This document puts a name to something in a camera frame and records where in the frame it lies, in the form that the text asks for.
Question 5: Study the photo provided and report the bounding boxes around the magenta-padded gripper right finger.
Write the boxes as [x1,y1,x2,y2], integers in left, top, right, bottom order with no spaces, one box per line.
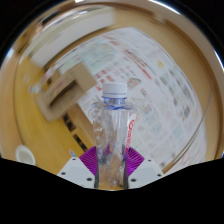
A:
[123,146,165,190]

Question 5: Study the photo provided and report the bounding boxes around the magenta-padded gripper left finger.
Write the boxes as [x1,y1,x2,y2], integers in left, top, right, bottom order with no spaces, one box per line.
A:
[57,145,100,189]

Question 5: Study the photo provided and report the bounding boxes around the clear plastic water bottle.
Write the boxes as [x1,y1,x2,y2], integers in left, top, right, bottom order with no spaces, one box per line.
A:
[91,82,138,190]

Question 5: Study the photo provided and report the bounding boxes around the brown cardboard box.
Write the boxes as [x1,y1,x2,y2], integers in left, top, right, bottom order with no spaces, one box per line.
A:
[34,61,98,123]

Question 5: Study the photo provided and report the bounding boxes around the white board panel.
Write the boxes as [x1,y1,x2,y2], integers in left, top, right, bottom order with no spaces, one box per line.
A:
[29,6,118,68]

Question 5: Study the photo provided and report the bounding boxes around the printed paper wall posters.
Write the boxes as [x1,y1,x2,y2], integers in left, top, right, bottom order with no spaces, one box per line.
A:
[78,28,208,168]

